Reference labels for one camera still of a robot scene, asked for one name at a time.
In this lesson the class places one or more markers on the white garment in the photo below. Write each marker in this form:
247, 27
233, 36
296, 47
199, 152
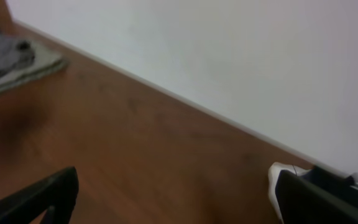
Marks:
275, 183

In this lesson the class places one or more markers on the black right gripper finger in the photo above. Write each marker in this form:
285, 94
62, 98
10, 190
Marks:
54, 195

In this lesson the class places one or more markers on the black garment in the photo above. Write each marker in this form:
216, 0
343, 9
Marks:
315, 199

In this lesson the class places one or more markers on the khaki folded shorts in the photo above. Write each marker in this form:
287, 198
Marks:
47, 62

